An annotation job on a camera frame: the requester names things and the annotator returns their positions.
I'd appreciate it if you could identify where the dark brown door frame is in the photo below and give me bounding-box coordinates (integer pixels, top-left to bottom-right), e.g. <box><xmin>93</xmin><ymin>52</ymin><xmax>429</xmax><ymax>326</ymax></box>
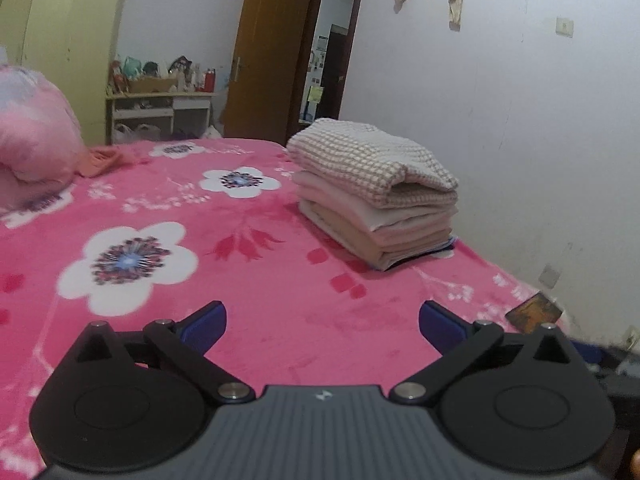
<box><xmin>287</xmin><ymin>0</ymin><xmax>370</xmax><ymax>126</ymax></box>

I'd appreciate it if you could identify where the folded pink grey quilt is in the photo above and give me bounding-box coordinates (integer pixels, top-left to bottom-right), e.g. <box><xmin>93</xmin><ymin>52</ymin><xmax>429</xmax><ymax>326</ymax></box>
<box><xmin>0</xmin><ymin>62</ymin><xmax>86</xmax><ymax>188</ymax></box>

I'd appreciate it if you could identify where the stack of folded pale clothes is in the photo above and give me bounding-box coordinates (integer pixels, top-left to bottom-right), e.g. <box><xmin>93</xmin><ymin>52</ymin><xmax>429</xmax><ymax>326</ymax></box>
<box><xmin>300</xmin><ymin>200</ymin><xmax>457</xmax><ymax>248</ymax></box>

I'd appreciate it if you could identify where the pink floral blanket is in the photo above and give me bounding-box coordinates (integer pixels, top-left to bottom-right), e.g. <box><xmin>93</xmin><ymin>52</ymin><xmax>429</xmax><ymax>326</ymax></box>
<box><xmin>0</xmin><ymin>137</ymin><xmax>566</xmax><ymax>476</ymax></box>

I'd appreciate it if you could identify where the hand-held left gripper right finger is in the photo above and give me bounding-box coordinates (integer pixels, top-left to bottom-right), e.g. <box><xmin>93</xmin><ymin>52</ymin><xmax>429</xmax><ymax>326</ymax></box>
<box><xmin>389</xmin><ymin>300</ymin><xmax>576</xmax><ymax>405</ymax></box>

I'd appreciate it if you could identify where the pale wooden desk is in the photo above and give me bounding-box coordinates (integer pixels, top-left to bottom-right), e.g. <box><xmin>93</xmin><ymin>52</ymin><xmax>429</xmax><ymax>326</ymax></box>
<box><xmin>105</xmin><ymin>91</ymin><xmax>216</xmax><ymax>146</ymax></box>

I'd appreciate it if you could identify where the white fleece folded garment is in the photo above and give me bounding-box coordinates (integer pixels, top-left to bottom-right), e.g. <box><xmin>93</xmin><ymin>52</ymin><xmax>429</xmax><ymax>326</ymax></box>
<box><xmin>292</xmin><ymin>170</ymin><xmax>459</xmax><ymax>228</ymax></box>

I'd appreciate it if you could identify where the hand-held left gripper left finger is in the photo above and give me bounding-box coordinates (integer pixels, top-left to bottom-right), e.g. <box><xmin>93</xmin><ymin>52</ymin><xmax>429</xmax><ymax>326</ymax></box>
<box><xmin>75</xmin><ymin>300</ymin><xmax>256</xmax><ymax>405</ymax></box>

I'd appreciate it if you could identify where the dark blue folded garment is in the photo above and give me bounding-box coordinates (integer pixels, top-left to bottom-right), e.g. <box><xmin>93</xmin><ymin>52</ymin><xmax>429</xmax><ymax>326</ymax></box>
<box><xmin>387</xmin><ymin>236</ymin><xmax>457</xmax><ymax>267</ymax></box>

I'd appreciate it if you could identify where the brown printed card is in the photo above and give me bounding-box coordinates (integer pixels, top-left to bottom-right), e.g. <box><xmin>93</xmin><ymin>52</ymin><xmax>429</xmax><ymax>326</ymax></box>
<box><xmin>505</xmin><ymin>294</ymin><xmax>563</xmax><ymax>335</ymax></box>

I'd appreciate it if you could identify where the beige white checked knit sweater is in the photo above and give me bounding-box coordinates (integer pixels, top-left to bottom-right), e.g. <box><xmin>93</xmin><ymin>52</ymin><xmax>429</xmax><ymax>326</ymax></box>
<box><xmin>286</xmin><ymin>117</ymin><xmax>460</xmax><ymax>211</ymax></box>

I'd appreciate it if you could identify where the salmon cloth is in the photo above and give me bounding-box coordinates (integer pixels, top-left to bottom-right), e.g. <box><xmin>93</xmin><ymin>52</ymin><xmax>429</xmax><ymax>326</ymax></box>
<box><xmin>80</xmin><ymin>145</ymin><xmax>146</xmax><ymax>178</ymax></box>

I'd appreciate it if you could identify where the cardboard box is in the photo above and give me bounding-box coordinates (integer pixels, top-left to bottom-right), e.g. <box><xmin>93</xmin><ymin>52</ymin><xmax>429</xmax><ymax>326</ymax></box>
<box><xmin>129</xmin><ymin>77</ymin><xmax>178</xmax><ymax>93</ymax></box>

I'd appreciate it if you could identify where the brown wooden door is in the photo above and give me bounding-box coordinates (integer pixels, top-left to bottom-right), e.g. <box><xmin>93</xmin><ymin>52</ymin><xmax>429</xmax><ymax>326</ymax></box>
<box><xmin>222</xmin><ymin>0</ymin><xmax>317</xmax><ymax>147</ymax></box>

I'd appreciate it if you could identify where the pale yellow wardrobe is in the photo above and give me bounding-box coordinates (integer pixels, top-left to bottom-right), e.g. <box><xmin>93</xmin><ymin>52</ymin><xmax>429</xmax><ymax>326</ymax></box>
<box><xmin>0</xmin><ymin>0</ymin><xmax>132</xmax><ymax>147</ymax></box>

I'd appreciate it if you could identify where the large white plastic bag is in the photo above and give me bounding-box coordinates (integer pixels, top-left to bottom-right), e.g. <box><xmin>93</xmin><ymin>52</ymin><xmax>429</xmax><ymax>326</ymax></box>
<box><xmin>114</xmin><ymin>122</ymin><xmax>162</xmax><ymax>143</ymax></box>

